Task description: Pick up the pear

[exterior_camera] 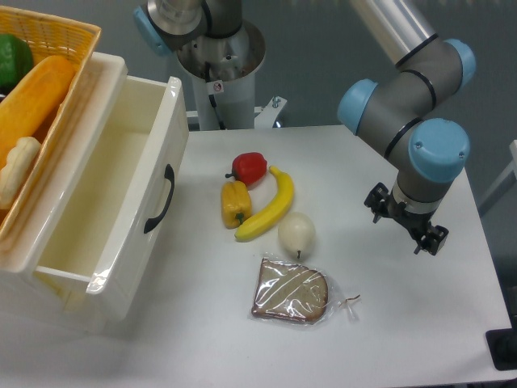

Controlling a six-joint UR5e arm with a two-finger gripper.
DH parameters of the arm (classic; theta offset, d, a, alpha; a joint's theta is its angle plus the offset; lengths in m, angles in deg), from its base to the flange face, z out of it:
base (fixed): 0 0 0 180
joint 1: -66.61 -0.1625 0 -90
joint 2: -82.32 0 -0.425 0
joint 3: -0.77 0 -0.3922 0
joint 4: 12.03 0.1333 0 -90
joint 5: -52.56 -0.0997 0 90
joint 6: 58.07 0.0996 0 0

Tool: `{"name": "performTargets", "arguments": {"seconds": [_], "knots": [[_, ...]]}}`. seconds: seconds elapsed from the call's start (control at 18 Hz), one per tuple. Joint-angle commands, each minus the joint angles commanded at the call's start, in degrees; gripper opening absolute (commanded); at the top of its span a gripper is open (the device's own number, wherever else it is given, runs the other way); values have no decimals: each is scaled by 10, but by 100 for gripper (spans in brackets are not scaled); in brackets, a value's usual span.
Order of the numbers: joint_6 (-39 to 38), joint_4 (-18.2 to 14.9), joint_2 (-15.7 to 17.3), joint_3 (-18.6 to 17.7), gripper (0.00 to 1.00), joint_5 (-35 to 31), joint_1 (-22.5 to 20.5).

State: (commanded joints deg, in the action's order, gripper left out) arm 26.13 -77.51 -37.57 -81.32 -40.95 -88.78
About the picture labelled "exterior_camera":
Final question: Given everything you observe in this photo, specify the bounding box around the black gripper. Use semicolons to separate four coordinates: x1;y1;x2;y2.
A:
364;183;449;255

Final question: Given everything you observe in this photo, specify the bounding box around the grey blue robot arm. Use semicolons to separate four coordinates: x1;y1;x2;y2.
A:
133;1;476;254

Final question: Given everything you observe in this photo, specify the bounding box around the yellow banana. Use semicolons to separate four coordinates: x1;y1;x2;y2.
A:
234;166;295;243

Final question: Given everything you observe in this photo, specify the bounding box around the bagged bread slice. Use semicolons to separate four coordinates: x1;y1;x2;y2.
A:
250;254;361;328

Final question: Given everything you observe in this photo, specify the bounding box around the black object at edge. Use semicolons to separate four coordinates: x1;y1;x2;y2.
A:
485;328;516;371

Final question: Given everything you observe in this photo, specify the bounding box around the red bell pepper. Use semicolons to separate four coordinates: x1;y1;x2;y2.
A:
225;152;267;187

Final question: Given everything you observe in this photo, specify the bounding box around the yellow bell pepper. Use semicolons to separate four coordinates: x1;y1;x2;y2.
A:
221;181;252;229

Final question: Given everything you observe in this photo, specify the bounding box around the white plastic drawer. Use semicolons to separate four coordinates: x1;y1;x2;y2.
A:
59;77;189;332

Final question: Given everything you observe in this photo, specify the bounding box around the white drawer cabinet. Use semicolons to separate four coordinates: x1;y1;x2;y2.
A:
1;53;128;330

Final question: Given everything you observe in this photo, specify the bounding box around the pale bread roll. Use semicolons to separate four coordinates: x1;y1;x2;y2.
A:
1;137;41;210

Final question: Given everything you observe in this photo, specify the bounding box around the orange baguette loaf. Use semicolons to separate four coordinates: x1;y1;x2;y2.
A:
1;55;76;166

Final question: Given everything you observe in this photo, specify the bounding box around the yellow woven basket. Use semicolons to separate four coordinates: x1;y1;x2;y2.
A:
1;6;102;248

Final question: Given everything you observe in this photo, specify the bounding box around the green bell pepper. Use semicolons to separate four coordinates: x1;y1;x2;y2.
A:
1;33;34;95

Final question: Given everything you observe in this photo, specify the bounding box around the white frame at right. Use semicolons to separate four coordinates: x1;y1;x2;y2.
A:
477;140;516;217

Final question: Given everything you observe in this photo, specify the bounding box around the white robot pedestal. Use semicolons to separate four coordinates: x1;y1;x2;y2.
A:
177;20;287;131

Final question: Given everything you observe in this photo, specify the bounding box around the black drawer handle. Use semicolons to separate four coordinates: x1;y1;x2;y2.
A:
143;163;176;234

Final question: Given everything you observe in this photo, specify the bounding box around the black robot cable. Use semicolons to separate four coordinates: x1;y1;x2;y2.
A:
204;60;226;131

